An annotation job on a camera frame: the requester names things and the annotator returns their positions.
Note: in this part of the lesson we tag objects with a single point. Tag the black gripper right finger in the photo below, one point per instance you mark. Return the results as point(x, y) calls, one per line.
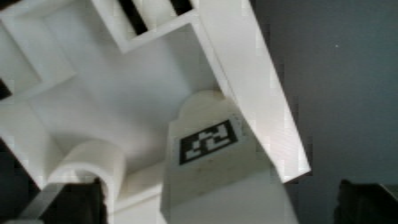
point(367, 203)

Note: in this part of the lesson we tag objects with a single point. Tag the white chair seat part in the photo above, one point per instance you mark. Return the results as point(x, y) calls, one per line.
point(106, 60)

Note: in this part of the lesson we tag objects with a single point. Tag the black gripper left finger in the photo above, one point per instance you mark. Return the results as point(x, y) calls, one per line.
point(69, 204)

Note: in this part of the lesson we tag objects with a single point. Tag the white chair leg with tag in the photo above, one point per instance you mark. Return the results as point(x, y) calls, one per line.
point(223, 188)

